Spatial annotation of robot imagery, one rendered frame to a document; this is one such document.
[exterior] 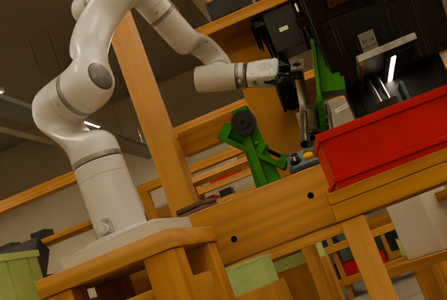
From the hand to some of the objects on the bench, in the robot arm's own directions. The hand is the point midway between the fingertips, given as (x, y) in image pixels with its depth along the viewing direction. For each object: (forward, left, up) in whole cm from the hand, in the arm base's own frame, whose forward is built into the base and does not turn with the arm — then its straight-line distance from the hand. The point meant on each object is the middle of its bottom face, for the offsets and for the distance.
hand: (295, 71), depth 211 cm
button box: (-31, -4, -36) cm, 48 cm away
